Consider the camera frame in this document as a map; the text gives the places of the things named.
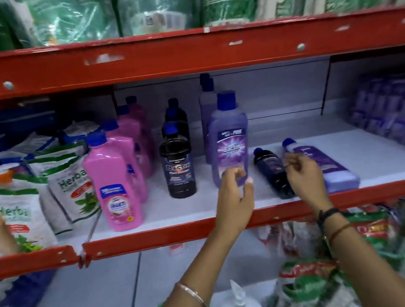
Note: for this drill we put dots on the long red shelf beam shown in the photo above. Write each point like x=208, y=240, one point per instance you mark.
x=192, y=51
x=289, y=208

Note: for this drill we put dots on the person's right hand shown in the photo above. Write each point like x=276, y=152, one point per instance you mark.
x=308, y=181

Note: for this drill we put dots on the person's left hand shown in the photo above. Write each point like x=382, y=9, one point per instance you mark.
x=234, y=203

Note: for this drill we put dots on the person's right fingers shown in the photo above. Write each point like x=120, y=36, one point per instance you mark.
x=294, y=162

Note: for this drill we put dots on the white shelf board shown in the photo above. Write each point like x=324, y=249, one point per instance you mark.
x=383, y=156

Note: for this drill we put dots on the black wrist band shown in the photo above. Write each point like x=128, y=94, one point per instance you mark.
x=327, y=213

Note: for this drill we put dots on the silver bangle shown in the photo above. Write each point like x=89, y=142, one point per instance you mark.
x=196, y=295

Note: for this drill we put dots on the stack of purple packets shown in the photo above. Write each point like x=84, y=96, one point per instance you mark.
x=396, y=113

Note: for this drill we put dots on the person's right forearm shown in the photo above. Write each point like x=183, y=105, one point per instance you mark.
x=365, y=267

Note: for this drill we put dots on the pink bottle with blue cap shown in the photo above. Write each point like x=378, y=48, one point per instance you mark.
x=138, y=108
x=128, y=147
x=135, y=131
x=111, y=186

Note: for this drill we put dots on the pile of red green packets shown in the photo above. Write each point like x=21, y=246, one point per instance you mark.
x=388, y=245

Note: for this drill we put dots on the row of green plastic packets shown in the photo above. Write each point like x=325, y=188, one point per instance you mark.
x=181, y=0

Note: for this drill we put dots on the person's left forearm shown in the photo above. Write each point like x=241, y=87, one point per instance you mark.
x=202, y=283

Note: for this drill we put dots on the stack of blue packets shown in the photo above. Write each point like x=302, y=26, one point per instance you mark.
x=0, y=134

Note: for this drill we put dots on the pile of white green-print pouches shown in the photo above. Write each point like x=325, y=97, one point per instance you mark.
x=26, y=206

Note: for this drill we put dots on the black bottle with blue cap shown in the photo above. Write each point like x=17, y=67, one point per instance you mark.
x=179, y=119
x=173, y=103
x=177, y=170
x=272, y=171

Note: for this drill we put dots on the person's left thumb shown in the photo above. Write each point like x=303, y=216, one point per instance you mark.
x=249, y=189

